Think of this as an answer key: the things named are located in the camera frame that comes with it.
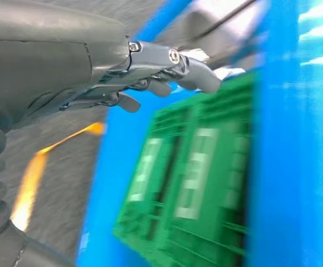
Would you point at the blue metal shelf rack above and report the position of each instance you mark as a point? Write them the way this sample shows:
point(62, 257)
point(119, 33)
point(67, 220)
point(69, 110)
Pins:
point(290, 147)

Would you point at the green plastic crate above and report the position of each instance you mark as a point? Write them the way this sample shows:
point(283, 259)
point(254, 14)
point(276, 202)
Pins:
point(206, 221)

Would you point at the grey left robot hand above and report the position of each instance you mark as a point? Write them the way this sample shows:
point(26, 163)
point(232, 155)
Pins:
point(39, 55)

